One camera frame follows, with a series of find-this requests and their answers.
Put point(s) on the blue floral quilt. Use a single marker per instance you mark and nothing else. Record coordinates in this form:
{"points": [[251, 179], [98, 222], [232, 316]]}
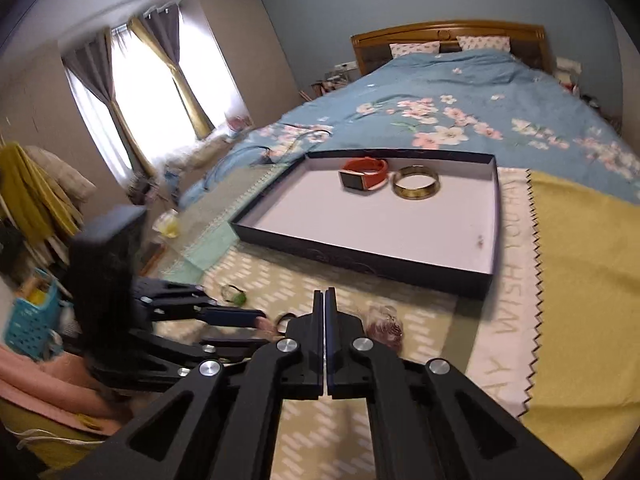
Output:
{"points": [[450, 85]]}

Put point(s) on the dark blue shallow box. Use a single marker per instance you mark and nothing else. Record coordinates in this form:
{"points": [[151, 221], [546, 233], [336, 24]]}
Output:
{"points": [[375, 230]]}

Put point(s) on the orange smartwatch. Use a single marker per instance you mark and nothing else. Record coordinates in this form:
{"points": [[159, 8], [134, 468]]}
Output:
{"points": [[352, 180]]}

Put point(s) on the bedside table clutter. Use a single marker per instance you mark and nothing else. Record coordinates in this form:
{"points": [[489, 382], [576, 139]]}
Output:
{"points": [[330, 82]]}

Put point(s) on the pink desk fan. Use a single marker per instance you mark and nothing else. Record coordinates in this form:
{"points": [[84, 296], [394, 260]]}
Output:
{"points": [[239, 122]]}

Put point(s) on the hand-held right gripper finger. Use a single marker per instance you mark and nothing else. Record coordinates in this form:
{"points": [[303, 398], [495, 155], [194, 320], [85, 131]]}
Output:
{"points": [[332, 355], [320, 355]]}

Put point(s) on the folded pale bedding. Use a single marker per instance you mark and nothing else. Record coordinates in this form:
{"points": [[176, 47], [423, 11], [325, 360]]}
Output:
{"points": [[200, 152]]}

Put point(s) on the pale yellow container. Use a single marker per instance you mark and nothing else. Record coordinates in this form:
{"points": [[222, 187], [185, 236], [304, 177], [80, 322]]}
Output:
{"points": [[168, 224]]}

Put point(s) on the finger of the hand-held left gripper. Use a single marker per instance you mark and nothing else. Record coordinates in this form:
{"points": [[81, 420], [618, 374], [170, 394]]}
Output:
{"points": [[235, 344], [235, 318]]}

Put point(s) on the white wall socket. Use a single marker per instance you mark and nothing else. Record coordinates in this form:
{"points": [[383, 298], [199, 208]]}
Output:
{"points": [[345, 65], [568, 64]]}

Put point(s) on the wooden headboard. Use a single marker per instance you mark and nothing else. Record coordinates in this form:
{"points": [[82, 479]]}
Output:
{"points": [[450, 30]]}

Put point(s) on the grey and yellow curtain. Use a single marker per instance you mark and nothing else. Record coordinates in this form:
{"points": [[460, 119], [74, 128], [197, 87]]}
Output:
{"points": [[90, 75], [160, 35]]}

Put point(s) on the beige hanging garment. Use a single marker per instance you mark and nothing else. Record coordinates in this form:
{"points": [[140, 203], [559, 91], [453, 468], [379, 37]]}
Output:
{"points": [[65, 175]]}

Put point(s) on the yellow hanging garment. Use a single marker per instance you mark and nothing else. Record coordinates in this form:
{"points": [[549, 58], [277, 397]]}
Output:
{"points": [[30, 185]]}

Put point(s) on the blue plastic basket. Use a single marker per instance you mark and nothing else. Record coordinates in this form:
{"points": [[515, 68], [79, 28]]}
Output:
{"points": [[30, 330]]}

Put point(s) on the person's left forearm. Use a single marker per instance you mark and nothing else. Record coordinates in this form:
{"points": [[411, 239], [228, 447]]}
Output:
{"points": [[50, 385]]}

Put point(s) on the amber bangle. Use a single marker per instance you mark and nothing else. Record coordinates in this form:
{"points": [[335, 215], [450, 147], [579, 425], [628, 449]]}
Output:
{"points": [[415, 196]]}

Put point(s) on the white dotted pillow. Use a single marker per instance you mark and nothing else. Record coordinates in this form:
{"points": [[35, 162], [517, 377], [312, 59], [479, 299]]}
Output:
{"points": [[415, 49], [482, 43]]}

